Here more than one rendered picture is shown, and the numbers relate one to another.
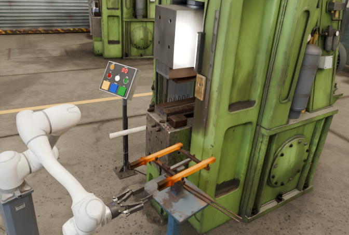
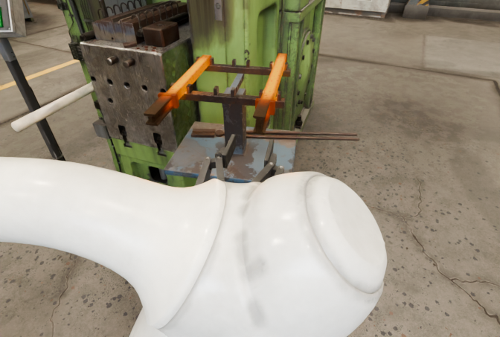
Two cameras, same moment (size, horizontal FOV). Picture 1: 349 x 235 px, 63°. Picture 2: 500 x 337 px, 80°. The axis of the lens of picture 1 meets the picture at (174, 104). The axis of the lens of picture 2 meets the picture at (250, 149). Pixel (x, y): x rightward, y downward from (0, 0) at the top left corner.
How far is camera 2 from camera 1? 1.14 m
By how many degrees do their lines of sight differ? 33
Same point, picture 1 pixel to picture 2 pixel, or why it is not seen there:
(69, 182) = (30, 189)
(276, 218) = (307, 145)
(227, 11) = not seen: outside the picture
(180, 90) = not seen: outside the picture
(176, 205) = (257, 165)
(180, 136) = (178, 60)
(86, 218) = (356, 317)
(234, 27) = not seen: outside the picture
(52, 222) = not seen: outside the picture
